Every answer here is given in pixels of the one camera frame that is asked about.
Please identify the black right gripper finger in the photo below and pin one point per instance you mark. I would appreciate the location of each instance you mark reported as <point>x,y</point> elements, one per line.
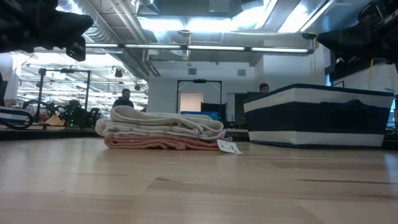
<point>345,40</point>

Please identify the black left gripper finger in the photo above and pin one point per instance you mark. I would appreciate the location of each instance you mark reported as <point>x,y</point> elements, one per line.
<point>77,25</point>
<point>78,49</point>

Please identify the white towel beige stripes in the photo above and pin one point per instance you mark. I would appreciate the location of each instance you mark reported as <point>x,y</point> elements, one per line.
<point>168,116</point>

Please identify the black background robot arm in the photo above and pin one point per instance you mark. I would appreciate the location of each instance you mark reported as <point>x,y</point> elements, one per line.
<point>77,113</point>

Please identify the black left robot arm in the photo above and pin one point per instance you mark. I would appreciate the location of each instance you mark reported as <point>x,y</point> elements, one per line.
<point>12,25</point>

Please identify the person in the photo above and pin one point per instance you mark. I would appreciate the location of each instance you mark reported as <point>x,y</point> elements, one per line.
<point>264,88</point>
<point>123,99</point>

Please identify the striped background fabric bin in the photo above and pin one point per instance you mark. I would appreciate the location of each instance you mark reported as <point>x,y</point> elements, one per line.
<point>12,115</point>

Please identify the long ceiling light bar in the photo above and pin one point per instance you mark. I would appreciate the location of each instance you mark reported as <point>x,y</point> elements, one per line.
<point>214,47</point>

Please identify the blue plastic crate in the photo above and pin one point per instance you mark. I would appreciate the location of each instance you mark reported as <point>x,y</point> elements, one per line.
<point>202,114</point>

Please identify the black background monitor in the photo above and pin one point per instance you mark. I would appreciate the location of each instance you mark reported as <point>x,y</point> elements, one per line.
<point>214,107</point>

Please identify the black background gantry frame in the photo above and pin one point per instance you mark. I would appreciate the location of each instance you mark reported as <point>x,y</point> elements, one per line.
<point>40,87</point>
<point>199,81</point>

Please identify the grey wall vent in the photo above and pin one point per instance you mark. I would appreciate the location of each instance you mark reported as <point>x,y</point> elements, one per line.
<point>242,72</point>
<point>192,71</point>

